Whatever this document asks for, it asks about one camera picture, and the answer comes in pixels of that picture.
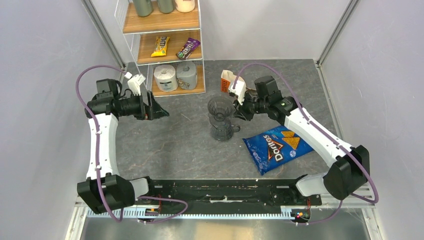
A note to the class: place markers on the cream pump lotion bottle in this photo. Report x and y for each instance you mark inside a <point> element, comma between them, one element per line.
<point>185,6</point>

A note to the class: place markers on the purple M&M's candy bag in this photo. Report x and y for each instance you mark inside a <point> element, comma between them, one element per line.
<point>190,46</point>

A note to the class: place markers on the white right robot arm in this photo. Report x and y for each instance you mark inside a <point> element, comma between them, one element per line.
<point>349,167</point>

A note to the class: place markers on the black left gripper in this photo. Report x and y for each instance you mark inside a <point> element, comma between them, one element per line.
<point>154,111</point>

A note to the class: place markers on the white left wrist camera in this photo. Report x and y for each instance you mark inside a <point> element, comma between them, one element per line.
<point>135,82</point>

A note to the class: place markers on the green bottle middle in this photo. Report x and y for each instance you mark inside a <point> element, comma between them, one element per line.
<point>166,6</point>

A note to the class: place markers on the green bottle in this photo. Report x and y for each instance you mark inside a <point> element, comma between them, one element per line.
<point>166,6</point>
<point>143,8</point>

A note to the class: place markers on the green bottle left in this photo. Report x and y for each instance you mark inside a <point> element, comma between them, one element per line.
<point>143,8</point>

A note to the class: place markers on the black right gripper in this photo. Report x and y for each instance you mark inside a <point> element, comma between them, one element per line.
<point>241,111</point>

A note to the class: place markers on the blue Doritos chip bag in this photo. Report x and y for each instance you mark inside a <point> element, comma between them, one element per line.
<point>275,147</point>

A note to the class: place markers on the white wire wooden shelf rack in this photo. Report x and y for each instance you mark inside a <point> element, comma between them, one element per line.
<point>142,31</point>

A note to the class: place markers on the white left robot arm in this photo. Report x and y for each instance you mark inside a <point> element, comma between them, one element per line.
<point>104,190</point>

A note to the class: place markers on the orange coffee filter package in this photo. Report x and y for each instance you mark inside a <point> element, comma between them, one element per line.
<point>227,79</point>

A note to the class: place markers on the aluminium rail frame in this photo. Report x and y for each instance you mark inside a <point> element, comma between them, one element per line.
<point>99,193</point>

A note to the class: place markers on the yellow M&M's candy bag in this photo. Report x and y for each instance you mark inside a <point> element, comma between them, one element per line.
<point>161,46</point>

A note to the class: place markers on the black coffee dripper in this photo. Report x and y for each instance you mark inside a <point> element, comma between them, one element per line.
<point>220,108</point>

